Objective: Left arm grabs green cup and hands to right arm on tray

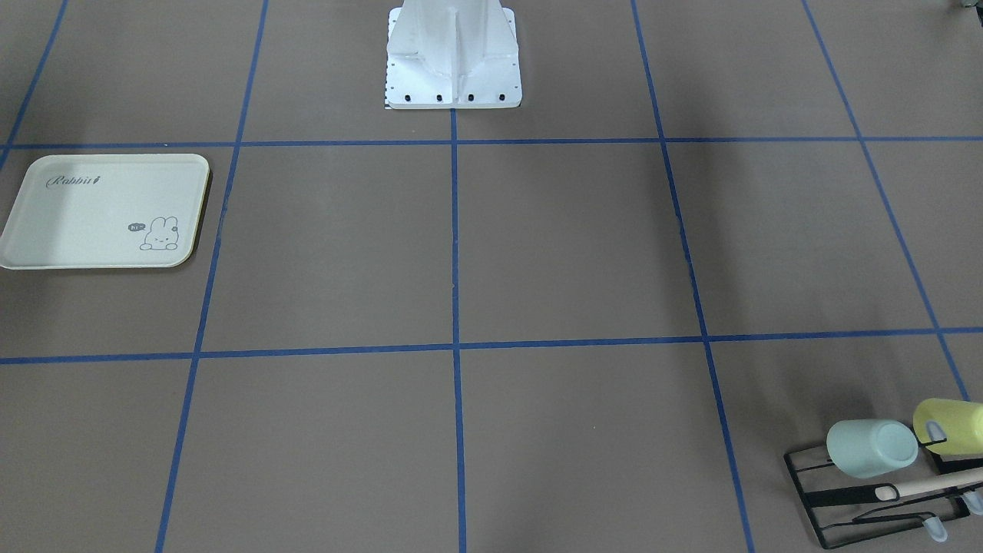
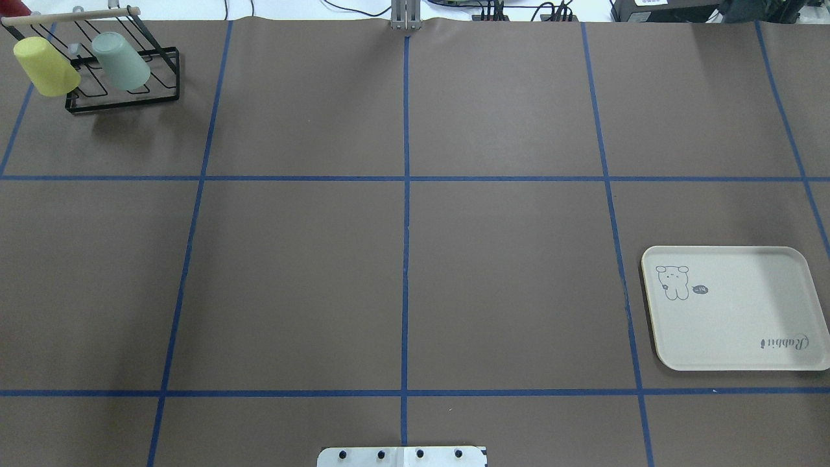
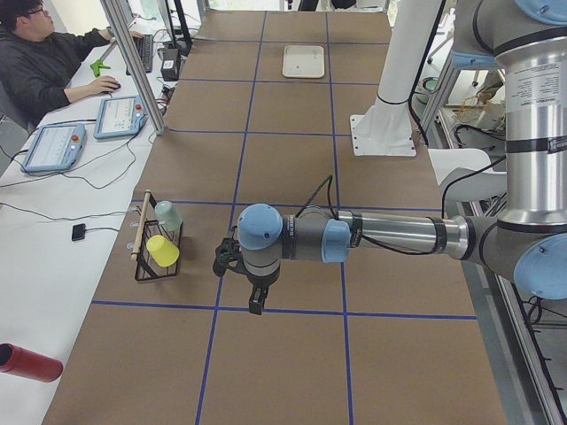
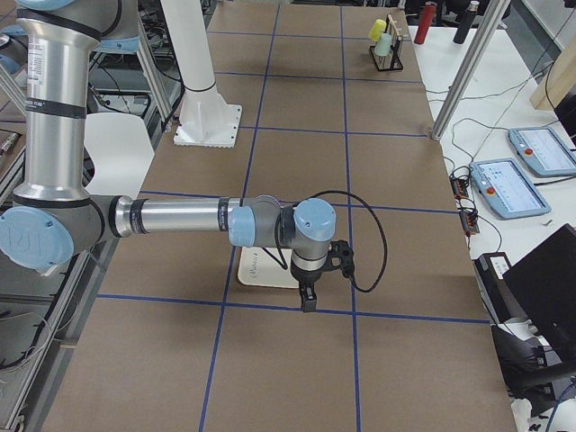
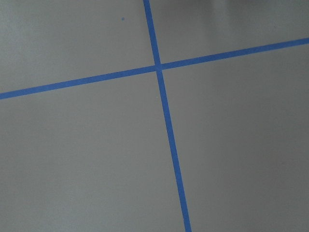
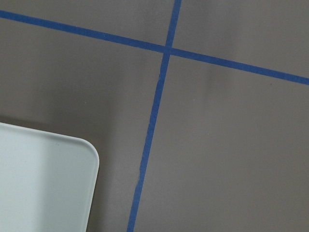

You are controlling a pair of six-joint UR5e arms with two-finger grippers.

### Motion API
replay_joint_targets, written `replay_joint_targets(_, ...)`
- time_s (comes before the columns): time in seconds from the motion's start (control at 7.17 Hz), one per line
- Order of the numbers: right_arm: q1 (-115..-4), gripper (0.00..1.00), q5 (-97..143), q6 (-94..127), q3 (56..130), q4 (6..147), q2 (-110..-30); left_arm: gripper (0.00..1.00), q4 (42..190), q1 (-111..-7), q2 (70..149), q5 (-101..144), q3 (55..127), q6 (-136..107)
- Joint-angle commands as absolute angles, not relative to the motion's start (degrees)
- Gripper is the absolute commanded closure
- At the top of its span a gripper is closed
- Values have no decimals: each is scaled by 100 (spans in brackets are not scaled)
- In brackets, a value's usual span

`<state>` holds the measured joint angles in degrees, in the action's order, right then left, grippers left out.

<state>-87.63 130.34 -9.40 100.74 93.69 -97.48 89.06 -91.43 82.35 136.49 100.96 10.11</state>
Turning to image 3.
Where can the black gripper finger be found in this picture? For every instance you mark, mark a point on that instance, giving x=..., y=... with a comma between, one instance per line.
x=254, y=301
x=261, y=295

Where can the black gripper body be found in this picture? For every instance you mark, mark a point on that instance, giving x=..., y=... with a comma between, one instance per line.
x=260, y=284

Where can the pale green cup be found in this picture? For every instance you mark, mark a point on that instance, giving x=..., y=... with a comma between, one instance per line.
x=169, y=218

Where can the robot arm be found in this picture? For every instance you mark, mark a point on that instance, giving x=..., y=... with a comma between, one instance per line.
x=526, y=242

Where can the yellow cup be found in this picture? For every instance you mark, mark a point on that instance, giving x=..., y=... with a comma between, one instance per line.
x=162, y=250

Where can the cream serving tray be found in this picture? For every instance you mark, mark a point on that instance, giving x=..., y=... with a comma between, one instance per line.
x=303, y=62

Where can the small black puck device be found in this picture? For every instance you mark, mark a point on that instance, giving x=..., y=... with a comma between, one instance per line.
x=78, y=232

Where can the far blue teach pendant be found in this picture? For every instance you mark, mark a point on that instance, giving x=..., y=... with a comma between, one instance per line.
x=120, y=117

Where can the blue teach pendant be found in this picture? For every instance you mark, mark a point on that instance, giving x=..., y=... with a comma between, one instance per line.
x=120, y=117
x=55, y=148

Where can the white chair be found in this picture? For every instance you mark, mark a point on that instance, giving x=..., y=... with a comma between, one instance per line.
x=451, y=164

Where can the black power adapter box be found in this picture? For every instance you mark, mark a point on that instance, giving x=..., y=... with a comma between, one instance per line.
x=170, y=64

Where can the black computer mouse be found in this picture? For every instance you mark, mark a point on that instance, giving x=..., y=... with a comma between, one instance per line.
x=111, y=87

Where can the near blue teach pendant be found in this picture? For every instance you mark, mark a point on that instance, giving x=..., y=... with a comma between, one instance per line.
x=55, y=148

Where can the red bottle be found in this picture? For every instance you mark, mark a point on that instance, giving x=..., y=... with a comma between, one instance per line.
x=27, y=364

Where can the black monitor stand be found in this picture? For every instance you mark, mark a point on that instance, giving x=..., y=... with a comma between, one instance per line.
x=183, y=43

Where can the black keyboard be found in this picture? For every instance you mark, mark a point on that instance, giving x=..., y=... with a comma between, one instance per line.
x=144, y=48

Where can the green plastic clamp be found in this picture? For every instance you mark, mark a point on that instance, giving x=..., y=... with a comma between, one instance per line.
x=97, y=66

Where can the seated person in black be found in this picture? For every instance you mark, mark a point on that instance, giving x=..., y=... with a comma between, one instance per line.
x=38, y=62

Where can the black wire cup rack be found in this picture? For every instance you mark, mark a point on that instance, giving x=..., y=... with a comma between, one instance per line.
x=147, y=226

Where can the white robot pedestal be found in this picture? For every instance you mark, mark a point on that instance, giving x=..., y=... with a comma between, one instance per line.
x=386, y=129

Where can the aluminium frame post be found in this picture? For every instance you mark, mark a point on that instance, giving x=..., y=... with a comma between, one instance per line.
x=117, y=20

